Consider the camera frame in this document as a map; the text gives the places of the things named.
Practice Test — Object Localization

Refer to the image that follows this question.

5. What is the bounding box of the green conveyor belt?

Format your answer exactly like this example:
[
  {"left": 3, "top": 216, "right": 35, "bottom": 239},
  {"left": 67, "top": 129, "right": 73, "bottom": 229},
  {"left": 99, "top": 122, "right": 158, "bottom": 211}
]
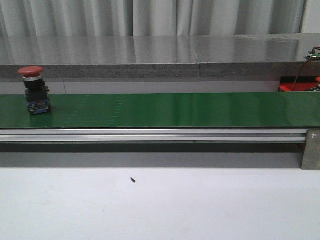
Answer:
[{"left": 0, "top": 92, "right": 320, "bottom": 129}]

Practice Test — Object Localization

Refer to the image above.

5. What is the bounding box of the red plastic tray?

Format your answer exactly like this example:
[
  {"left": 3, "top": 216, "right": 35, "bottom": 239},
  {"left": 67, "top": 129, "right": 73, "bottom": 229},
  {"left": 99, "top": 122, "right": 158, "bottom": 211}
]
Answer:
[{"left": 278, "top": 76, "right": 319, "bottom": 92}]

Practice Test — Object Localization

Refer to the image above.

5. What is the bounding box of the grey stone counter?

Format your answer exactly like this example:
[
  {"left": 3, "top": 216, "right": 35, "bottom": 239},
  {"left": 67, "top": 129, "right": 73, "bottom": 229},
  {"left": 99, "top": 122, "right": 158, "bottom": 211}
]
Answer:
[{"left": 0, "top": 33, "right": 320, "bottom": 79}]

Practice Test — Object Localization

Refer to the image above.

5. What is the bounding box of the grey curtain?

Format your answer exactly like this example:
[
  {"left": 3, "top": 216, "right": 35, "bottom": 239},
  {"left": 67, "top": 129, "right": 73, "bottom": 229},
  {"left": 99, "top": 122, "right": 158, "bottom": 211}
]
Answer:
[{"left": 0, "top": 0, "right": 306, "bottom": 37}]

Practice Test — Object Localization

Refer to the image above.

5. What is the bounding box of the small green circuit board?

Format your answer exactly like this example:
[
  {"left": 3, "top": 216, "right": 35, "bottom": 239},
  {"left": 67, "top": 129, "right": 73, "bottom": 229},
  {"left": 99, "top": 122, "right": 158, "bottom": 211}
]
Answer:
[{"left": 305, "top": 46, "right": 320, "bottom": 60}]

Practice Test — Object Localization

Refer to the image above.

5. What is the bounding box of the red mushroom push button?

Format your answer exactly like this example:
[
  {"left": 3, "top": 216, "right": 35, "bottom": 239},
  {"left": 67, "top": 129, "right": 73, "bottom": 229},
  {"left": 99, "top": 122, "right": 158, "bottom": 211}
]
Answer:
[
  {"left": 18, "top": 66, "right": 51, "bottom": 115},
  {"left": 315, "top": 76, "right": 320, "bottom": 92}
]

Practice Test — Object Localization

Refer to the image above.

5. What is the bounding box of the metal conveyor support bracket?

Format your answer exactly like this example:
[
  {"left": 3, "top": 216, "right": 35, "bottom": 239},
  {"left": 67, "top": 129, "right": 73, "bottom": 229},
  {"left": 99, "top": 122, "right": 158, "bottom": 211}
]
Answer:
[{"left": 301, "top": 129, "right": 320, "bottom": 170}]

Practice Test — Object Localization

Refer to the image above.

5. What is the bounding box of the red black wire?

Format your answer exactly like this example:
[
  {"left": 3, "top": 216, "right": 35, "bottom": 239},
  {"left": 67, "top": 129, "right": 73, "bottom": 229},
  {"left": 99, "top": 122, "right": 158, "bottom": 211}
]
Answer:
[{"left": 292, "top": 46, "right": 320, "bottom": 92}]

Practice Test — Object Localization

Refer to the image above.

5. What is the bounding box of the aluminium conveyor frame rail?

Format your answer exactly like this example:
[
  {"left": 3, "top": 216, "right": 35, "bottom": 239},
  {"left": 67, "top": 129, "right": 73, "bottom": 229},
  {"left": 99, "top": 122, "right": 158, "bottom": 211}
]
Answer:
[{"left": 0, "top": 128, "right": 308, "bottom": 143}]

